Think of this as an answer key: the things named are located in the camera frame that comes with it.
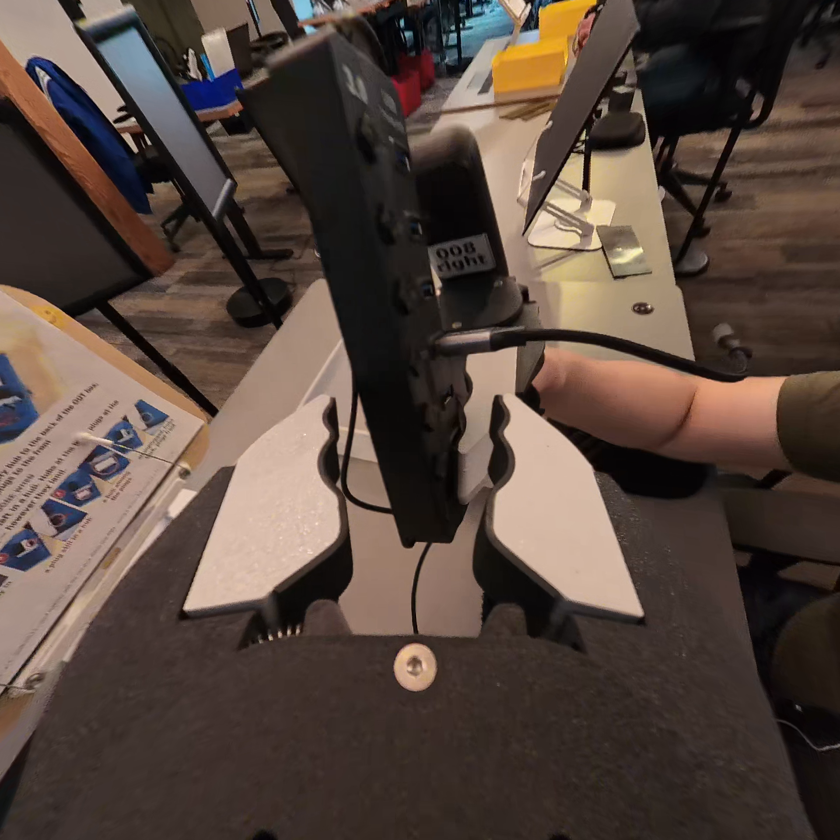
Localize black quilted cushion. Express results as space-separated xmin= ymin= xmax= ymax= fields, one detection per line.
xmin=575 ymin=420 xmax=719 ymax=501

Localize blue jacket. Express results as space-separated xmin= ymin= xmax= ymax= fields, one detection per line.
xmin=25 ymin=54 xmax=153 ymax=219

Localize black office chair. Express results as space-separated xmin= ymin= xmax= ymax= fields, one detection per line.
xmin=644 ymin=0 xmax=795 ymax=278

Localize black USB cable grey plugs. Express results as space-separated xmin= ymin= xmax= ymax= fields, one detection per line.
xmin=431 ymin=326 xmax=752 ymax=385

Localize person's right forearm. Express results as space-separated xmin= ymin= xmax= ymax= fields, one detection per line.
xmin=531 ymin=347 xmax=791 ymax=469

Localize grey table plate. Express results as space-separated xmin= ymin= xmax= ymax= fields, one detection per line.
xmin=596 ymin=222 xmax=655 ymax=280

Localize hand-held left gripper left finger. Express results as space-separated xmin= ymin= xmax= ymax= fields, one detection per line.
xmin=182 ymin=394 xmax=355 ymax=644

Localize clear plastic bin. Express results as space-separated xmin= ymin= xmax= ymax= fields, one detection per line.
xmin=302 ymin=344 xmax=358 ymax=463

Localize black display panel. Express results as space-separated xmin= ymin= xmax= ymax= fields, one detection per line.
xmin=0 ymin=95 xmax=220 ymax=417

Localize yellow plastic bin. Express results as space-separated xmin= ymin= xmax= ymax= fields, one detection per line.
xmin=491 ymin=0 xmax=599 ymax=97

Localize instruction poster board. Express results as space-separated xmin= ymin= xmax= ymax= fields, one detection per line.
xmin=0 ymin=285 xmax=212 ymax=699

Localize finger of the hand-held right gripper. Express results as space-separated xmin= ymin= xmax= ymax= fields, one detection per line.
xmin=455 ymin=394 xmax=511 ymax=508

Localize grey laptop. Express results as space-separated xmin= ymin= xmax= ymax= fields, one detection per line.
xmin=521 ymin=0 xmax=643 ymax=238

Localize black framed display screen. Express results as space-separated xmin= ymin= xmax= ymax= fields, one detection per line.
xmin=77 ymin=6 xmax=298 ymax=330

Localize silver laptop stand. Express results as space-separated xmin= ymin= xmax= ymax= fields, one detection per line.
xmin=518 ymin=155 xmax=616 ymax=252

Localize black USB hub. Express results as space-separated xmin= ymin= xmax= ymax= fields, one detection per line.
xmin=242 ymin=28 xmax=476 ymax=548

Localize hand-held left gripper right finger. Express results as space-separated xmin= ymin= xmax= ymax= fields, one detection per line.
xmin=473 ymin=392 xmax=647 ymax=644

